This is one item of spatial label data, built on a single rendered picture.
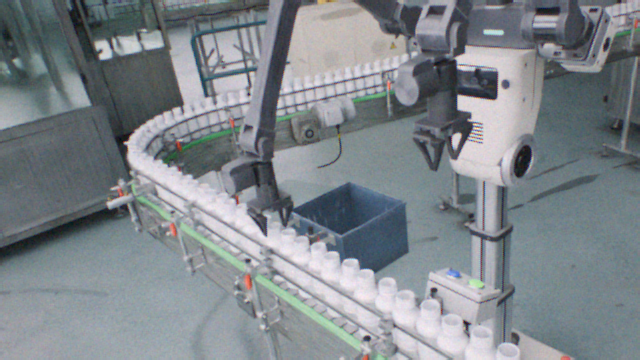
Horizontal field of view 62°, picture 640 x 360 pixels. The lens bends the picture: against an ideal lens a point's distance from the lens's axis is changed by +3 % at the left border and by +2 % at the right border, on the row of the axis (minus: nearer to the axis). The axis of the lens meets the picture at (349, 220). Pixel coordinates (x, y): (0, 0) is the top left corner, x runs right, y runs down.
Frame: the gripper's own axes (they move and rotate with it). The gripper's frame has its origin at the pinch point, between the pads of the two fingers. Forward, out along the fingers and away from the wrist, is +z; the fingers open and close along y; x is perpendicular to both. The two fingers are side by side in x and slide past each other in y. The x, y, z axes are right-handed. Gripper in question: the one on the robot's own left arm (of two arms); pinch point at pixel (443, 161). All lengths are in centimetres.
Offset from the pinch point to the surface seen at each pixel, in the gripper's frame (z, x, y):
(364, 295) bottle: 27.1, 8.1, -18.1
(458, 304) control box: 31.1, -6.0, -3.6
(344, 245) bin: 49, 55, 14
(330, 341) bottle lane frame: 45, 20, -21
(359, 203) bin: 54, 81, 43
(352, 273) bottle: 24.9, 13.9, -16.1
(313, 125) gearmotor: 45, 155, 79
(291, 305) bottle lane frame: 42, 36, -21
